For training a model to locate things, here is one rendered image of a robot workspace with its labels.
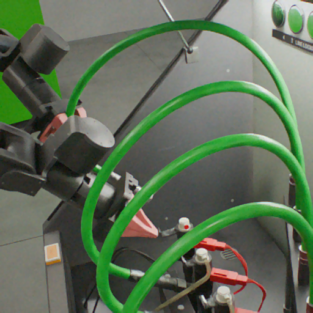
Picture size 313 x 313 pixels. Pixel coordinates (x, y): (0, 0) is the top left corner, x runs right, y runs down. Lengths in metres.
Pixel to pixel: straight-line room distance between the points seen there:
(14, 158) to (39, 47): 0.24
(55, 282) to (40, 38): 0.47
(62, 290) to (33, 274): 1.53
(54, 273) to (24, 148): 0.39
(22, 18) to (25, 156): 3.32
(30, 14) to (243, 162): 3.03
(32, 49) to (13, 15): 3.11
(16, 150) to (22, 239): 2.10
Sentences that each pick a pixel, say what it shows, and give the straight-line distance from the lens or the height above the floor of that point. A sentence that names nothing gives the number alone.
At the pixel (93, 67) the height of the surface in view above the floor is 1.37.
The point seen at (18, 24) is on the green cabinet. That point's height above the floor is 0.92.
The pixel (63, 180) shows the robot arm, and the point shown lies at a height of 1.25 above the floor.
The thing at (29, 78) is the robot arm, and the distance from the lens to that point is 0.77.
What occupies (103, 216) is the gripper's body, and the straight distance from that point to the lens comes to 0.65.
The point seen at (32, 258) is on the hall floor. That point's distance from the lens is 2.53.
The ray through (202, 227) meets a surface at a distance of 0.40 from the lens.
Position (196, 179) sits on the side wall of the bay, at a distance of 1.06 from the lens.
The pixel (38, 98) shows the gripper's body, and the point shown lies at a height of 1.32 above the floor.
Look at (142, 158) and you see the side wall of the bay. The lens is 0.98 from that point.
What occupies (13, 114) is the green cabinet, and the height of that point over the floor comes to 0.16.
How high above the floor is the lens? 1.56
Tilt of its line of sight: 29 degrees down
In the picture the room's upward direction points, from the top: 8 degrees counter-clockwise
